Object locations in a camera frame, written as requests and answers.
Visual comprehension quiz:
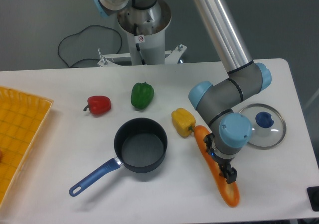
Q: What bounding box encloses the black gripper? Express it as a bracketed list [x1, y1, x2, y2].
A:
[203, 133, 237, 184]

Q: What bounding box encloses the long orange bread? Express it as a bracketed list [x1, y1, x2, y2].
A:
[193, 125, 240, 207]

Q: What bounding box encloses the yellow bell pepper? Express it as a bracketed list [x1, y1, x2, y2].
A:
[171, 108, 196, 138]

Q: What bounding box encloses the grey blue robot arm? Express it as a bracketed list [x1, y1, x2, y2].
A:
[93, 0, 272, 184]

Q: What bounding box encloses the glass lid blue knob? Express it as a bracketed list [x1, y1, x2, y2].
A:
[239, 103, 287, 150]

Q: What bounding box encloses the green bell pepper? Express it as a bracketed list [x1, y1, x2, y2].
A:
[131, 82, 155, 110]

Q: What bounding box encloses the black device table corner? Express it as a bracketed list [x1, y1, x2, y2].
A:
[307, 186, 319, 212]

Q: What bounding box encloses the red bell pepper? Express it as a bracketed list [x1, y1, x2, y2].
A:
[83, 96, 112, 115]

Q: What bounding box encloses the yellow woven basket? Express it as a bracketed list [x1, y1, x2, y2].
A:
[0, 86, 53, 204]

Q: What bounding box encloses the dark saucepan blue handle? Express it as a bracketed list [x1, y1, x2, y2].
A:
[69, 117, 167, 197]

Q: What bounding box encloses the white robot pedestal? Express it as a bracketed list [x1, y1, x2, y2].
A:
[97, 0, 187, 67]

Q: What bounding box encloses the black floor cable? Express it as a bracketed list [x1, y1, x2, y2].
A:
[57, 24, 123, 68]

